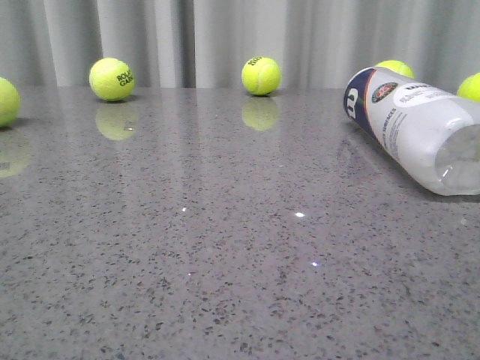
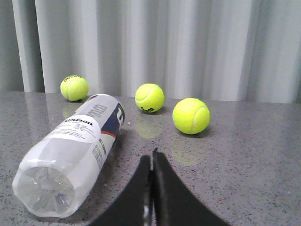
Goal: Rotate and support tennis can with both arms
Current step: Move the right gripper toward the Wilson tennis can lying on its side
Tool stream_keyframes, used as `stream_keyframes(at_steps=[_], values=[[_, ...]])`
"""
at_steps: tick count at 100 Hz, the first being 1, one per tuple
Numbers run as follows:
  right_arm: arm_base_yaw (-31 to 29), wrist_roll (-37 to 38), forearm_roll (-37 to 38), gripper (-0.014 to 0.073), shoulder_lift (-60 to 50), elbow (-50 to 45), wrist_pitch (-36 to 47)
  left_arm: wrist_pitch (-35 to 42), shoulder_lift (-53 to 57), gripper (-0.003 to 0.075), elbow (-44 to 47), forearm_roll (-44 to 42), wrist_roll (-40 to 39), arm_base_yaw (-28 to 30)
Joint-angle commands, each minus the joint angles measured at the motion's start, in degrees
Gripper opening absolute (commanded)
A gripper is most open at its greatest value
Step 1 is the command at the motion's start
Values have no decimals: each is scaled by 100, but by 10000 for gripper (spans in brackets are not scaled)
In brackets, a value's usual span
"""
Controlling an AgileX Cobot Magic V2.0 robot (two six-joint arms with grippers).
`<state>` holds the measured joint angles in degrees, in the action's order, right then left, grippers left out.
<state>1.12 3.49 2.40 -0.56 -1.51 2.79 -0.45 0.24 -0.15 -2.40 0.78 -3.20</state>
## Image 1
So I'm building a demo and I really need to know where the clear plastic tennis ball can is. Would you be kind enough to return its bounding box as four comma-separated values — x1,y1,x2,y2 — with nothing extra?
343,67,479,196

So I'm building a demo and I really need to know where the far right tennis ball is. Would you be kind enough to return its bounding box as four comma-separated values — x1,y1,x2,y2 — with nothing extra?
457,73,480,102

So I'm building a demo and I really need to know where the far left tennis ball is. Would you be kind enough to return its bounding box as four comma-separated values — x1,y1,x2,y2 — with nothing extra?
0,77,21,128

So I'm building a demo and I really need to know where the grey pleated curtain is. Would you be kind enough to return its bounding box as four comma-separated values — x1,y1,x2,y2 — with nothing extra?
1,1,479,89

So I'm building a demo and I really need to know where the centre yellow tennis ball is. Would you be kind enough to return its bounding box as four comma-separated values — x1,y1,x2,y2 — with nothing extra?
241,56,281,95

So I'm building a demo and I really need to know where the Roland Garros tennis ball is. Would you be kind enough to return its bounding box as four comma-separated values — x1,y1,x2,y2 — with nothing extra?
88,58,136,101

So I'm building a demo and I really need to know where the Wilson 3 tennis ball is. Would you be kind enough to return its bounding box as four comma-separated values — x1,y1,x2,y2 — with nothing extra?
375,59,415,79

